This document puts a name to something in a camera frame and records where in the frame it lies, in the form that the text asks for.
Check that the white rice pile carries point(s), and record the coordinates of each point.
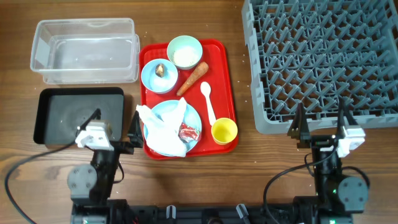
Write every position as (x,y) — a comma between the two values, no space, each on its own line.
(185,56)

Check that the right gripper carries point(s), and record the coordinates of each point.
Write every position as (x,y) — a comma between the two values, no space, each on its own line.
(321,142)

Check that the light blue bowl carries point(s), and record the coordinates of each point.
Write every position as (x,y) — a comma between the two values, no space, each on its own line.
(158,84)

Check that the red strawberry wrapper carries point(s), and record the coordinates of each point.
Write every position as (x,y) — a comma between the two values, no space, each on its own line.
(187,133)

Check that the white plastic spoon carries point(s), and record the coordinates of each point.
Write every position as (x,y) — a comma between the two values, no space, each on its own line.
(205,89)

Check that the clear plastic bin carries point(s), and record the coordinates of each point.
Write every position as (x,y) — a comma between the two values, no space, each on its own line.
(86,51)

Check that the green bowl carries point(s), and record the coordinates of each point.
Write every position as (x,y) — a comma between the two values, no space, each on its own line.
(182,41)

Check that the grey dishwasher rack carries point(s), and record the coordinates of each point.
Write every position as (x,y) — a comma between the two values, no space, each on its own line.
(319,53)

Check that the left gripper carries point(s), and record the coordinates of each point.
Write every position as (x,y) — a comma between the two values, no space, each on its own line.
(135,136)

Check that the yellow cup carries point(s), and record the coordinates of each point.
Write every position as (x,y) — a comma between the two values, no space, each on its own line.
(224,131)

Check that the orange carrot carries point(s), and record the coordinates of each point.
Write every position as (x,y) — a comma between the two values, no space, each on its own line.
(198,72)

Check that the brown food scrap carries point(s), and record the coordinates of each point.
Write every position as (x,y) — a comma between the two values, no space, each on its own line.
(160,70)

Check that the black tray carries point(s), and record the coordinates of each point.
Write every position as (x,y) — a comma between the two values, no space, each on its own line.
(62,110)

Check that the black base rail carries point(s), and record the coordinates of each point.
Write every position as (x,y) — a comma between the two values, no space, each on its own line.
(118,211)

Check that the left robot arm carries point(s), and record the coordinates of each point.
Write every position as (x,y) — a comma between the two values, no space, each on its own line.
(91,184)

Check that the light blue plate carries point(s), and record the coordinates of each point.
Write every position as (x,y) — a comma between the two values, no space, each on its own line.
(191,118)

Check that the red serving tray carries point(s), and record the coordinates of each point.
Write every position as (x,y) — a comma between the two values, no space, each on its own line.
(221,96)

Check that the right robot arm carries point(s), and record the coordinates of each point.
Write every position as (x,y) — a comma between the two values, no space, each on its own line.
(336,192)

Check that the white napkin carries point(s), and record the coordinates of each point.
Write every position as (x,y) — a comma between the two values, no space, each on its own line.
(162,136)

